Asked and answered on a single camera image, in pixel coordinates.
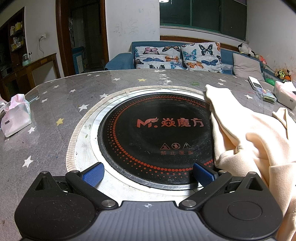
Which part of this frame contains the cream knit sweater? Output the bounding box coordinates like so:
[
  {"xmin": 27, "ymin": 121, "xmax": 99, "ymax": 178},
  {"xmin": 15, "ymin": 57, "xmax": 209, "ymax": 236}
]
[{"xmin": 206, "ymin": 84, "xmax": 295, "ymax": 240}]

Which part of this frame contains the black induction cooktop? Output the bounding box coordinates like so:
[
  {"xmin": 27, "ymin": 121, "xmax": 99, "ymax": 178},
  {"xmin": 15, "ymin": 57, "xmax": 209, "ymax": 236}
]
[{"xmin": 97, "ymin": 92, "xmax": 214, "ymax": 190}]

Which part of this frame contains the clear box of coloured items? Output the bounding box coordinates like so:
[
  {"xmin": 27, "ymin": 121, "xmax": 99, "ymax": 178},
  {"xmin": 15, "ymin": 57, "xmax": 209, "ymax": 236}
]
[{"xmin": 256, "ymin": 87, "xmax": 277, "ymax": 104}]

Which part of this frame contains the white remote device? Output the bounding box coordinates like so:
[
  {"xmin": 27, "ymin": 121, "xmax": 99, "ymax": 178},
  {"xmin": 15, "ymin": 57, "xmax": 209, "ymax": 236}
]
[{"xmin": 248, "ymin": 76, "xmax": 263, "ymax": 90}]

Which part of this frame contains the white tissue box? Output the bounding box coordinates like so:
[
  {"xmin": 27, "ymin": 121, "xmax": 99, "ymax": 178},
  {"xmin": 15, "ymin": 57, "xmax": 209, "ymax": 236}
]
[{"xmin": 273, "ymin": 81, "xmax": 296, "ymax": 110}]

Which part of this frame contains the green round toy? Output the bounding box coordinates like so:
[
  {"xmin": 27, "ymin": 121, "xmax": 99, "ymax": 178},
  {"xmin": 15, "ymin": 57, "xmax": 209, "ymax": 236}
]
[{"xmin": 265, "ymin": 78, "xmax": 275, "ymax": 86}]

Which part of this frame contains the grey cushion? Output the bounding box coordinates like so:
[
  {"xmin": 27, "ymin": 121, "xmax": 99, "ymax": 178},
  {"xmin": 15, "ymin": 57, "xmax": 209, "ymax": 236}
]
[{"xmin": 233, "ymin": 53, "xmax": 264, "ymax": 81}]

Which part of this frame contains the dark wooden side table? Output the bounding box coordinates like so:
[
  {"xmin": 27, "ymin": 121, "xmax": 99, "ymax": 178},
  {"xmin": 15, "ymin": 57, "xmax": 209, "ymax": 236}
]
[{"xmin": 1, "ymin": 53, "xmax": 61, "ymax": 101}]

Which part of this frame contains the blue sofa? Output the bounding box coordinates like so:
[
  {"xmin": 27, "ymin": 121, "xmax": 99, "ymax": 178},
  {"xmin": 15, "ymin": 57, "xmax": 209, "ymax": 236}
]
[{"xmin": 104, "ymin": 41, "xmax": 296, "ymax": 82}]

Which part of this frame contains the right butterfly pillow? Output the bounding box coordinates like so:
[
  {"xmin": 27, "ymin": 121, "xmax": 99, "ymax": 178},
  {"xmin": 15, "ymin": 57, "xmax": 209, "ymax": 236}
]
[{"xmin": 181, "ymin": 42, "xmax": 222, "ymax": 73}]

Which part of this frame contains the butterfly pillow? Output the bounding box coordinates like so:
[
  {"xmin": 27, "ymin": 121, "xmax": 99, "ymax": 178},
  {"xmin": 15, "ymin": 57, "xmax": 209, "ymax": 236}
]
[
  {"xmin": 181, "ymin": 42, "xmax": 222, "ymax": 73},
  {"xmin": 134, "ymin": 46, "xmax": 186, "ymax": 69}
]

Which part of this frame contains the plush toy panda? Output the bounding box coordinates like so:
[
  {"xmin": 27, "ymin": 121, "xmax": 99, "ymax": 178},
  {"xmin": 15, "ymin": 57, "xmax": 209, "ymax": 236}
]
[{"xmin": 238, "ymin": 43, "xmax": 255, "ymax": 57}]

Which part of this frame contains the left butterfly pillow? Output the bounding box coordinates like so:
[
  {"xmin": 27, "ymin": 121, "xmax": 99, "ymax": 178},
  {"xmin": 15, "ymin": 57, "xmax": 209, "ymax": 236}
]
[{"xmin": 134, "ymin": 46, "xmax": 186, "ymax": 69}]

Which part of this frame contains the dark window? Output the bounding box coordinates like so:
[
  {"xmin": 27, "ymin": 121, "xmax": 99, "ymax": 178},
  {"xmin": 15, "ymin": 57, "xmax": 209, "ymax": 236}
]
[{"xmin": 159, "ymin": 0, "xmax": 247, "ymax": 40}]

